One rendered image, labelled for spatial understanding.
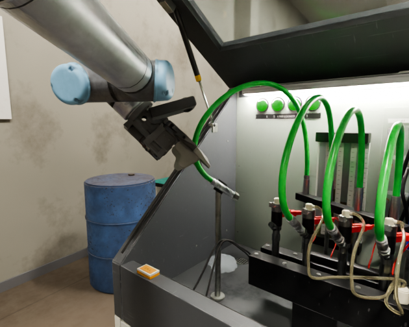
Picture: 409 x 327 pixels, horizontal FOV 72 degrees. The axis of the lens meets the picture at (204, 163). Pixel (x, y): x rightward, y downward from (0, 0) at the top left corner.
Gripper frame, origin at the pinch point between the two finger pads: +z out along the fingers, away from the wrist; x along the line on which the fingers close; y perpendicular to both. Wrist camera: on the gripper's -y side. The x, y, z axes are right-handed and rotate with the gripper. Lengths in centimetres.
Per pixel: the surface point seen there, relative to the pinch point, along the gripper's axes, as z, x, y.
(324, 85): 11.0, -4.5, -44.2
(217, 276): 25.5, -10.6, 17.8
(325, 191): 15.8, 24.5, -5.7
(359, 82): 16.0, 2.8, -47.0
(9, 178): -83, -185, 75
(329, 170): 13.7, 24.9, -8.8
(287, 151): 7.7, 19.3, -8.4
